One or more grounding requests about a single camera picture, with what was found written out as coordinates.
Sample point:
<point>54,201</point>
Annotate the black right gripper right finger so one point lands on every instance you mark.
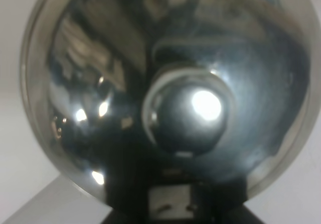
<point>222,203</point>

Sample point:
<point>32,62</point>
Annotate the stainless steel teapot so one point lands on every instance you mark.
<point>123,95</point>

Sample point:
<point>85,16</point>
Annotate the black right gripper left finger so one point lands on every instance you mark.
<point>47,199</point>

